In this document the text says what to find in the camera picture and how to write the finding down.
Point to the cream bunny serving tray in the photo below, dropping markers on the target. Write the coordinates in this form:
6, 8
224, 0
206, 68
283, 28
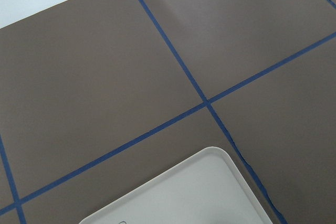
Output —
207, 187

